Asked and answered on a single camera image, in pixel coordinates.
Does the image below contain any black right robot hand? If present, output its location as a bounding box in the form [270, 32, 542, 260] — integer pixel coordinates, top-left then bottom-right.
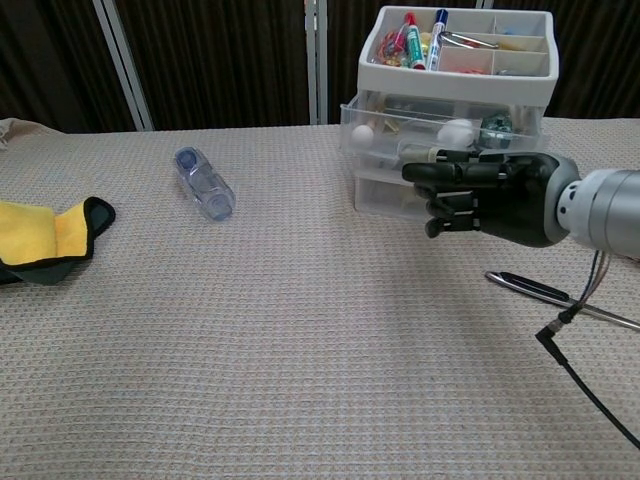
[399, 143, 582, 249]

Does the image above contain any clear plastic organizer box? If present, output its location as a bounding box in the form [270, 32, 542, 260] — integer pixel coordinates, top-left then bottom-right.
[339, 92, 551, 166]

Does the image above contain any clear plastic drawer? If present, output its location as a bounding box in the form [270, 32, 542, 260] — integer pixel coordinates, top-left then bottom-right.
[354, 174, 432, 222]
[352, 149, 419, 180]

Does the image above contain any white plastic drawer unit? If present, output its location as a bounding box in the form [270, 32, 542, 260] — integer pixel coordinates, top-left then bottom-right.
[353, 5, 559, 224]

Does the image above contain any black silver pen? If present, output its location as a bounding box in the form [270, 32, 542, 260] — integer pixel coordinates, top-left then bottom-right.
[484, 270, 640, 331]

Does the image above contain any wooden clothespin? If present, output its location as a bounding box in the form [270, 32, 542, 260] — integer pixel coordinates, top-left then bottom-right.
[369, 110, 401, 134]

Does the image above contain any blue cap white marker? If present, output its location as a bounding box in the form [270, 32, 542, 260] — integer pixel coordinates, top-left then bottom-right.
[425, 8, 450, 73]

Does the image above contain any red colourful snack packet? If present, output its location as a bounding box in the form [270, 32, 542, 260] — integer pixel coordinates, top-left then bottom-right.
[375, 28, 409, 67]

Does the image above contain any beige woven tablecloth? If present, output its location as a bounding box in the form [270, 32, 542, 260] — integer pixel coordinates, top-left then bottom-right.
[0, 117, 640, 480]

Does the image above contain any clear plastic water bottle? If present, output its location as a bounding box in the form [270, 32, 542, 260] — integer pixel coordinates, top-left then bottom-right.
[173, 146, 236, 223]

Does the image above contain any dark brown pleated curtain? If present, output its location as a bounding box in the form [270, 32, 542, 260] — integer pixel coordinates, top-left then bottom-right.
[0, 0, 640, 134]

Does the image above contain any yellow black microfiber cloth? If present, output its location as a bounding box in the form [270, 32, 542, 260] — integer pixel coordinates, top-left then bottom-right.
[0, 196, 117, 287]

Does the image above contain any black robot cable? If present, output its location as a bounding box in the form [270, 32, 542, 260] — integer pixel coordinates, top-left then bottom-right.
[534, 249, 640, 451]

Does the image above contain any grey upright divider post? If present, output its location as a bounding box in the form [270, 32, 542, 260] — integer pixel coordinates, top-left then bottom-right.
[304, 0, 329, 125]

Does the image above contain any grey slanted divider post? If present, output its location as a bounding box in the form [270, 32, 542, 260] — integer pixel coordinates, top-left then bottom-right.
[92, 0, 155, 132]

